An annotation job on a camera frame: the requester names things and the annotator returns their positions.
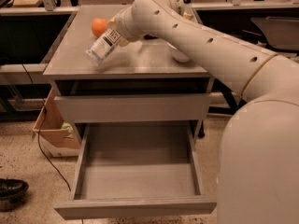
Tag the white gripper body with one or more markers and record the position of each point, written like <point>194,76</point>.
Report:
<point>121,25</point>

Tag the clear plastic bottle blue label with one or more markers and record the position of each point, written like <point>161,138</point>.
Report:
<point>103,45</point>

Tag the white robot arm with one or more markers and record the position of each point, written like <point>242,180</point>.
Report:
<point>259,160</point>

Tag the grey drawer cabinet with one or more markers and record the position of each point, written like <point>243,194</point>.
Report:
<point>145,67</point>

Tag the closed grey top drawer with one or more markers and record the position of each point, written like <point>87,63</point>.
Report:
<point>135,108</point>

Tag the open grey middle drawer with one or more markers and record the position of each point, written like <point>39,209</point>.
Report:
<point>137,170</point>

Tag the orange fruit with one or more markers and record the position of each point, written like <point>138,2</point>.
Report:
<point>99,26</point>

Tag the white ceramic bowl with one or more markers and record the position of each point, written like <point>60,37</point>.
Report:
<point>177,54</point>

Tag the cardboard box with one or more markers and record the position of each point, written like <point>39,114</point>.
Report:
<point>57,136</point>

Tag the black shoe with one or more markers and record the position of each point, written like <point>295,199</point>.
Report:
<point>12,190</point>

